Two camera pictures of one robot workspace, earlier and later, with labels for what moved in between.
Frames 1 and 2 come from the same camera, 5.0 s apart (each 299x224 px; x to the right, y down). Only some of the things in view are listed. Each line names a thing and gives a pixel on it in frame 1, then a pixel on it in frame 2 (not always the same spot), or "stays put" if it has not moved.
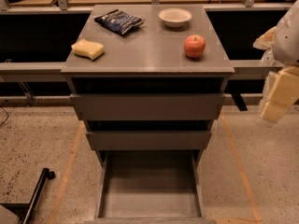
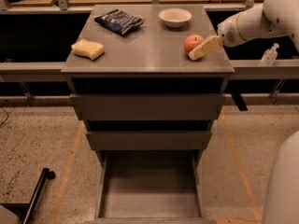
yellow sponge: (87, 49) stays put
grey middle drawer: (149, 140) stays put
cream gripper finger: (283, 94) → (229, 35)
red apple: (194, 46) stays put
